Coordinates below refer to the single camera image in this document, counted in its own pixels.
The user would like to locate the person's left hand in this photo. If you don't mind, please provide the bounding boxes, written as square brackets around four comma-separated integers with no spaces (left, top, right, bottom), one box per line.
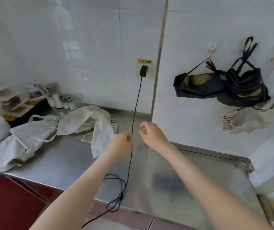
[108,131,133,159]

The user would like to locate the person's right hand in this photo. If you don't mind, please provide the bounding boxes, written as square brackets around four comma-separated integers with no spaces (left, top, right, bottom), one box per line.
[139,121,170,150]

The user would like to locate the person's right forearm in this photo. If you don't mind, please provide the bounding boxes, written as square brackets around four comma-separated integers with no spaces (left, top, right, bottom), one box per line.
[161,141,274,230]

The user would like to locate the person's left forearm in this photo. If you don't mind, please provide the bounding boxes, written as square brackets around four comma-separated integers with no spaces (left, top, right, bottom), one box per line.
[29,148,119,230]

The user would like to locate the white tote bag dark print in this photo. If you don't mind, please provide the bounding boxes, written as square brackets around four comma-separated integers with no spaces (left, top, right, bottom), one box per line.
[56,105,119,159]

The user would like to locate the flat black bag gold print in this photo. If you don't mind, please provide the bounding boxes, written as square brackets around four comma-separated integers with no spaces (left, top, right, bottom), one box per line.
[173,57,226,99]

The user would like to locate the metal lidded jar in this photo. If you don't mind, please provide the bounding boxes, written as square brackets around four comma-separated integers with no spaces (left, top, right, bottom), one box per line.
[45,83,57,96]

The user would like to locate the plain white tote bag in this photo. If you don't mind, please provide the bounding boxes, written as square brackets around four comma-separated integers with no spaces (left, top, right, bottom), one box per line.
[0,114,61,174]

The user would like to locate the hanging white canvas bag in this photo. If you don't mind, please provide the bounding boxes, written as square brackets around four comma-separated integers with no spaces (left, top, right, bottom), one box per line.
[222,97,274,134]

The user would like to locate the cluttered storage rack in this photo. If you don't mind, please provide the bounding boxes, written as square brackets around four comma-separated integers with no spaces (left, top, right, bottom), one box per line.
[0,80,50,129]

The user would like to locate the black power cable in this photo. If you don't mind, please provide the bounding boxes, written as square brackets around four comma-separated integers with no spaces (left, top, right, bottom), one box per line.
[81,76,143,228]

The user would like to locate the metal wall trim strip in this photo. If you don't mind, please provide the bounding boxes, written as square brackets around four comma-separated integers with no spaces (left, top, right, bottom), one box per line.
[150,0,169,116]

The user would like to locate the crumpled black bag long straps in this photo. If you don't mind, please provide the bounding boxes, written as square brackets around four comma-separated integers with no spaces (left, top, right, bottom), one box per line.
[216,37,271,108]

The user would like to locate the clear wall hook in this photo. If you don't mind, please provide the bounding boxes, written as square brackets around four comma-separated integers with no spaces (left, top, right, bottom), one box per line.
[208,42,218,55]

